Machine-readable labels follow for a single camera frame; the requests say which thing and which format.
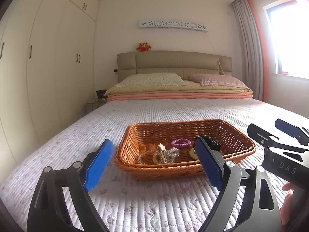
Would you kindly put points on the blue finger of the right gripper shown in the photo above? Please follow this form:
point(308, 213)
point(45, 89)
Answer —
point(300, 134)

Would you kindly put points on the bedside table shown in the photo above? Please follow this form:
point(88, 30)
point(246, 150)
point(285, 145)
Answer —
point(95, 104)

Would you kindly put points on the person's right hand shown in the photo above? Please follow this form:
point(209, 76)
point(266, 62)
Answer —
point(285, 210)

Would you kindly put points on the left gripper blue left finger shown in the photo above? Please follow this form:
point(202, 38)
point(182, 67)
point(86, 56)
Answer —
point(94, 165)

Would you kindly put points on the folded yellow pink blanket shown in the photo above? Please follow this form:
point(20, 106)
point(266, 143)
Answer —
point(190, 90)

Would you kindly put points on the cream floral pillow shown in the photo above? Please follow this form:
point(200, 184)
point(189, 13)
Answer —
point(152, 79)

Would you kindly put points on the bright window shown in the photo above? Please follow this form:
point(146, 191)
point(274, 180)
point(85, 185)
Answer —
point(288, 30)

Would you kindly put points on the brown wicker basket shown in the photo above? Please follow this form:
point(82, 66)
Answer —
point(133, 155)

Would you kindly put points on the pink pillow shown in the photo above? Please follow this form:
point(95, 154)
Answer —
point(216, 79)

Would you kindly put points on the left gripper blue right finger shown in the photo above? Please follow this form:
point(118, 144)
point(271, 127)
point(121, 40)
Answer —
point(211, 161)

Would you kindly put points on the grey striped curtain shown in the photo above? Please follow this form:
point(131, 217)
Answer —
point(253, 73)

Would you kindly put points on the black wrist watch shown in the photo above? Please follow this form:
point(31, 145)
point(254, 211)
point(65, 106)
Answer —
point(213, 144)

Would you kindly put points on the white hello kitty wall shelf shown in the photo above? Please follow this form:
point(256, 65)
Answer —
point(172, 24)

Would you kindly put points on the beige padded headboard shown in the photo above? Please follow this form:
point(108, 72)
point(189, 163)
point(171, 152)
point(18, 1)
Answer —
point(181, 63)

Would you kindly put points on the red plush toy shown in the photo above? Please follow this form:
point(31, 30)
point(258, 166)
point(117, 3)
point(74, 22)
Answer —
point(142, 47)

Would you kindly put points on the white quilted bedspread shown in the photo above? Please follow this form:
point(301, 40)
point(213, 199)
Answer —
point(133, 193)

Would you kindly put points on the white wardrobe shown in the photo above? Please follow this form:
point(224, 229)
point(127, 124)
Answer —
point(47, 72)

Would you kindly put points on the black device on nightstand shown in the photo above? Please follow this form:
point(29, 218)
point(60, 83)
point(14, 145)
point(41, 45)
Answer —
point(101, 94)

